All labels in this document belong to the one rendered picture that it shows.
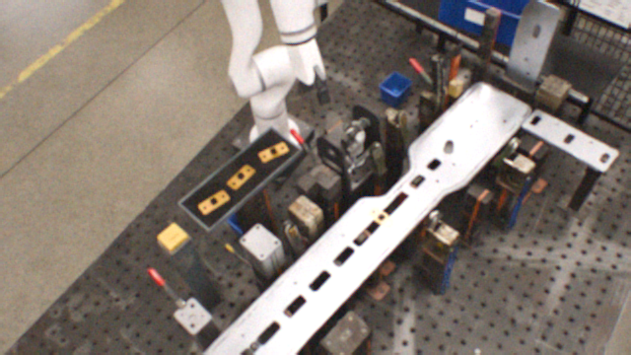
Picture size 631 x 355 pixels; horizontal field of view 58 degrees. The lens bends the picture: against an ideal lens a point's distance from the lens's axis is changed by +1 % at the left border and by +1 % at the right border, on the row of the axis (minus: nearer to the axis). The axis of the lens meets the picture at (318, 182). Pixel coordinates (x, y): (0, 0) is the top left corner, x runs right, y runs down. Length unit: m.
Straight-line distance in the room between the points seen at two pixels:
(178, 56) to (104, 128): 0.69
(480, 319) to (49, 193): 2.40
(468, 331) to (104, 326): 1.20
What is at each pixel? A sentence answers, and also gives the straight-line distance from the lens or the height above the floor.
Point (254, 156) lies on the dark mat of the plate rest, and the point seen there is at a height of 1.16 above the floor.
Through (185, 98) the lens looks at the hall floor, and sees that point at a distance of 3.56.
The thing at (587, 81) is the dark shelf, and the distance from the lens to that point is 2.14.
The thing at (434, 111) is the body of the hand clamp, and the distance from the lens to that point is 1.98.
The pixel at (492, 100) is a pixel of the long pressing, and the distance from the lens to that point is 2.04.
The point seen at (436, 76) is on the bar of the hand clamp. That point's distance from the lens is 1.88.
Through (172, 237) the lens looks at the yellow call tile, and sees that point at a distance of 1.59.
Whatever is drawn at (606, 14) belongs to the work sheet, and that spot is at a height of 1.17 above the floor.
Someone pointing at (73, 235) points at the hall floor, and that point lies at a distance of 3.21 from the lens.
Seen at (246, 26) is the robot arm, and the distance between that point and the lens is 1.76.
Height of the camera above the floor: 2.47
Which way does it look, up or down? 55 degrees down
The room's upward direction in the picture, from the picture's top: 7 degrees counter-clockwise
